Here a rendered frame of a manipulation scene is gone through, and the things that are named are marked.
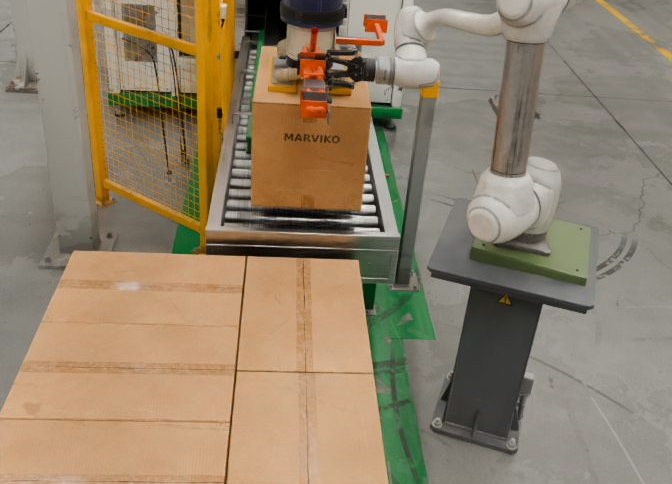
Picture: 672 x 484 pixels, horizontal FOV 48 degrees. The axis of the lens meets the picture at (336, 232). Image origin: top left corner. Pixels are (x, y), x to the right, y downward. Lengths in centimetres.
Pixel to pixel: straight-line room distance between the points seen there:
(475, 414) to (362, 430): 84
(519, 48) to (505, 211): 44
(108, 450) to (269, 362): 52
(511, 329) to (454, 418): 47
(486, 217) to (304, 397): 71
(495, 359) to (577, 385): 65
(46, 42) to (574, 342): 252
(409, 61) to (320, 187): 55
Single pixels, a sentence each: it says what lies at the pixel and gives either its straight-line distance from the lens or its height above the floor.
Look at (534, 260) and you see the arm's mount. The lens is 241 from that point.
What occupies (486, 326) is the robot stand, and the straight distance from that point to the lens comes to 258.
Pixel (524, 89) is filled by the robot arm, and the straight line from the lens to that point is 212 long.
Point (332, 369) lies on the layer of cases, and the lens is 223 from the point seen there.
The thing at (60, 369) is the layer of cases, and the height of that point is 54.
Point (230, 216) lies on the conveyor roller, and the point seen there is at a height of 54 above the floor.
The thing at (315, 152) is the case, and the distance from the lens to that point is 263.
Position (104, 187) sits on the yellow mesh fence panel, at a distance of 411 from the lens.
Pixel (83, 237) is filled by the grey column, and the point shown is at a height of 11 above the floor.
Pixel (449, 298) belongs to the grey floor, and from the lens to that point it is 353.
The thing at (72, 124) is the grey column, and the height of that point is 67.
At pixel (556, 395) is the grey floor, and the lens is 316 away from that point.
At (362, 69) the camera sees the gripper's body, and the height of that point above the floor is 121.
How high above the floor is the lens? 202
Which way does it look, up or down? 31 degrees down
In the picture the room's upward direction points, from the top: 5 degrees clockwise
